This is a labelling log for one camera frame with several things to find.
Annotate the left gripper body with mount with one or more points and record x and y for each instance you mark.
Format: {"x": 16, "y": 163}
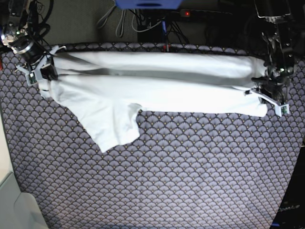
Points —
{"x": 280, "y": 108}

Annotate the right gripper body with mount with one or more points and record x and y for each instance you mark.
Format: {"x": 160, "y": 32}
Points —
{"x": 32, "y": 71}

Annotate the white T-shirt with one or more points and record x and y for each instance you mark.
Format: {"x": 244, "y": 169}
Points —
{"x": 106, "y": 90}

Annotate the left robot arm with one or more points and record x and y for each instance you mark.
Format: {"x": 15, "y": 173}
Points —
{"x": 273, "y": 86}

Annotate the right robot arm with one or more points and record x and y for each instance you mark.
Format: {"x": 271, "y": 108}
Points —
{"x": 22, "y": 30}

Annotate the patterned grey table cloth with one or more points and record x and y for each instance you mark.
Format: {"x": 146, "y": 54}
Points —
{"x": 186, "y": 171}

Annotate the red black clamp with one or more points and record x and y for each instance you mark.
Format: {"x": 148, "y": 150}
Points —
{"x": 167, "y": 47}

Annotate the black power strip red light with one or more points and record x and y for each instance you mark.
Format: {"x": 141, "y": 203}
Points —
{"x": 204, "y": 14}

